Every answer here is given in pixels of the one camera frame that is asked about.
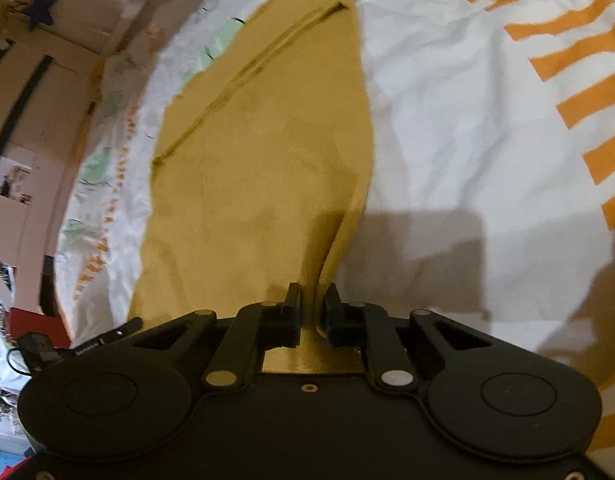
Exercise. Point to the mustard yellow knit sweater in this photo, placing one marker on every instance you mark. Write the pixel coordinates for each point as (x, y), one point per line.
(267, 160)

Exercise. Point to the white leaf-printed duvet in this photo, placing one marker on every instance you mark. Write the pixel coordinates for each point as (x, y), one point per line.
(462, 135)

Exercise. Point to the dark blue star decoration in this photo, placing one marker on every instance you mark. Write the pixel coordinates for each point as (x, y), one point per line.
(41, 7)

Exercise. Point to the wooden bed frame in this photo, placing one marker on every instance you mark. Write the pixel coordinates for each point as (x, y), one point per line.
(67, 85)

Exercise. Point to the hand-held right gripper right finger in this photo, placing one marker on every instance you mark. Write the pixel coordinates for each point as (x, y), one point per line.
(335, 317)

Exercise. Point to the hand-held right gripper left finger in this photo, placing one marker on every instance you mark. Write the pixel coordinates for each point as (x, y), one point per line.
(292, 315)

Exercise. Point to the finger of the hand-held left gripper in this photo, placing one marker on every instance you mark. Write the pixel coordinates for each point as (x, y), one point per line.
(112, 336)

